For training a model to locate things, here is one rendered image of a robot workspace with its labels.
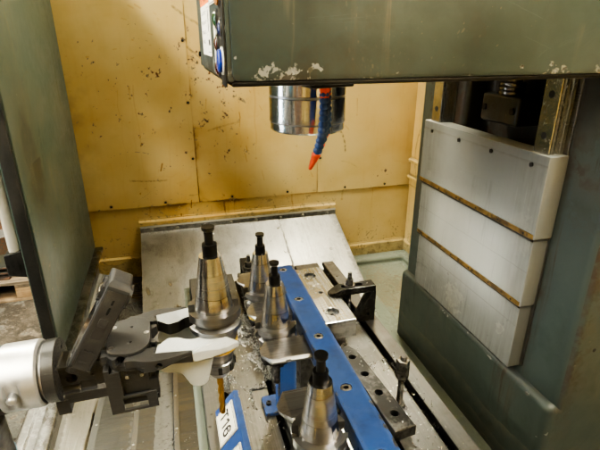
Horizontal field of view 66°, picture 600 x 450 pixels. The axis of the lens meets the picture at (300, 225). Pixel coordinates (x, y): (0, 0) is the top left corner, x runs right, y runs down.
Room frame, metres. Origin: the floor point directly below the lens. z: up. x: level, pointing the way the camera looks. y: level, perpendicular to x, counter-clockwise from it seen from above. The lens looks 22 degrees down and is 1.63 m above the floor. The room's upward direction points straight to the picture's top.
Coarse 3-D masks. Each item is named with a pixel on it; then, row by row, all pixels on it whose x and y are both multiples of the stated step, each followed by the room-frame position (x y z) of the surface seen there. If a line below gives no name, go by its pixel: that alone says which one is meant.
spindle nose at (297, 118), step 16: (272, 96) 0.96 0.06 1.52; (288, 96) 0.93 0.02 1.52; (304, 96) 0.92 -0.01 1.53; (336, 96) 0.94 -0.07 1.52; (272, 112) 0.96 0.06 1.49; (288, 112) 0.93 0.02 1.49; (304, 112) 0.92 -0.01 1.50; (336, 112) 0.94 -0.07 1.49; (272, 128) 0.97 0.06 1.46; (288, 128) 0.93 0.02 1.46; (304, 128) 0.92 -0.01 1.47; (336, 128) 0.94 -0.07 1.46
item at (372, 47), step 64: (256, 0) 0.64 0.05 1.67; (320, 0) 0.66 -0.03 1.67; (384, 0) 0.69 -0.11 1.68; (448, 0) 0.71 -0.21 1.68; (512, 0) 0.74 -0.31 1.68; (576, 0) 0.77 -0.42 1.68; (256, 64) 0.64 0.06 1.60; (320, 64) 0.66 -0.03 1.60; (384, 64) 0.69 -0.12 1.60; (448, 64) 0.72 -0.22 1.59; (512, 64) 0.75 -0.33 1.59; (576, 64) 0.78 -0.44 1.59
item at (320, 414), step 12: (312, 384) 0.39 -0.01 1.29; (312, 396) 0.38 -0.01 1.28; (324, 396) 0.38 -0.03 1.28; (312, 408) 0.38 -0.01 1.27; (324, 408) 0.38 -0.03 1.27; (336, 408) 0.39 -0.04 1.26; (312, 420) 0.38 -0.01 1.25; (324, 420) 0.38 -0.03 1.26; (336, 420) 0.38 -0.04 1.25; (300, 432) 0.39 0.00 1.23; (312, 432) 0.37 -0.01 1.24; (324, 432) 0.37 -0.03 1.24; (336, 432) 0.38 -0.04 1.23; (312, 444) 0.37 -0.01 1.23; (324, 444) 0.37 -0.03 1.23
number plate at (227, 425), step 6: (228, 408) 0.72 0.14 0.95; (222, 414) 0.71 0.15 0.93; (228, 414) 0.70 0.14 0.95; (234, 414) 0.69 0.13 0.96; (216, 420) 0.71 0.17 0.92; (222, 420) 0.70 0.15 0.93; (228, 420) 0.69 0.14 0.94; (234, 420) 0.68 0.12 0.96; (222, 426) 0.69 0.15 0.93; (228, 426) 0.68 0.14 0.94; (234, 426) 0.66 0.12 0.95; (222, 432) 0.67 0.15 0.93; (228, 432) 0.66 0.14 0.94; (234, 432) 0.65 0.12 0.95; (222, 438) 0.66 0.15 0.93; (228, 438) 0.65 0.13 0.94; (222, 444) 0.65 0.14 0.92
